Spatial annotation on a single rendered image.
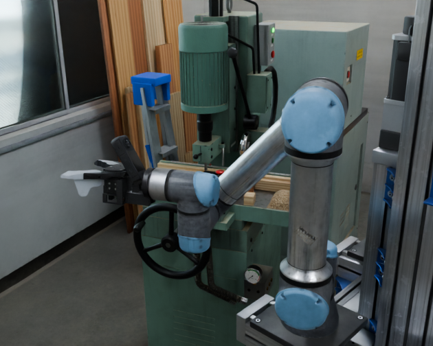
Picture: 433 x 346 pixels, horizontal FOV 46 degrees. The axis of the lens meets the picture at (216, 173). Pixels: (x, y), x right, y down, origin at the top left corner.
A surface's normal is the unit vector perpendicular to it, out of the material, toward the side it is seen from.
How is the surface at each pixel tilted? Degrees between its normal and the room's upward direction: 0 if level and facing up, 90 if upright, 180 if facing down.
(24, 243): 90
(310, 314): 98
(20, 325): 0
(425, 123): 90
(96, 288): 0
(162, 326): 90
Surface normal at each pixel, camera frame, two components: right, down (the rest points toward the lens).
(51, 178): 0.88, 0.16
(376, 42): -0.48, 0.32
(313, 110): -0.30, 0.25
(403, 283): -0.69, 0.27
